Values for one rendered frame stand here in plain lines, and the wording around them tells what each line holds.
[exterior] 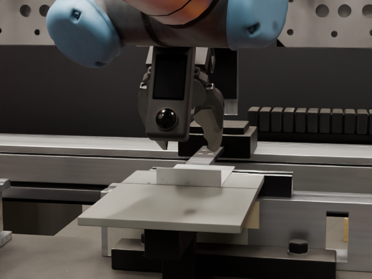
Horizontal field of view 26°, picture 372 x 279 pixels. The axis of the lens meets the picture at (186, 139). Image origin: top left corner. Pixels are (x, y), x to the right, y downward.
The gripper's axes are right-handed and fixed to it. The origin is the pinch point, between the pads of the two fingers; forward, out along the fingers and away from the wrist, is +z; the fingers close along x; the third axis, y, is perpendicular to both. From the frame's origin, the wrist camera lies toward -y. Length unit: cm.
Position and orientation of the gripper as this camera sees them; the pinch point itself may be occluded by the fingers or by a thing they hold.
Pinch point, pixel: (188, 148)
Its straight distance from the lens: 102.9
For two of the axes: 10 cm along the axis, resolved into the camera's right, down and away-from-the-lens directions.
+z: 1.2, 6.5, 7.5
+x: -9.8, -0.3, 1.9
